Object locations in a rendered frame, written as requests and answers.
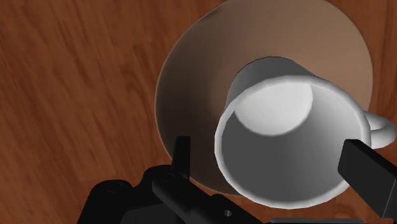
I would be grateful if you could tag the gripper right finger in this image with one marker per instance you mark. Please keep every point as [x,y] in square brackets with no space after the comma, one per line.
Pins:
[369,173]

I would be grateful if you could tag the white mug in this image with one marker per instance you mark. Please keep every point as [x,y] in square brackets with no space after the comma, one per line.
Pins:
[288,139]

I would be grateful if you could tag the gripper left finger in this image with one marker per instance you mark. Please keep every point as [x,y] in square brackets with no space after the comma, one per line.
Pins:
[173,189]

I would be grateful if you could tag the beige round plate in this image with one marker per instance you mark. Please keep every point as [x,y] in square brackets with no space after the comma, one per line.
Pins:
[198,93]

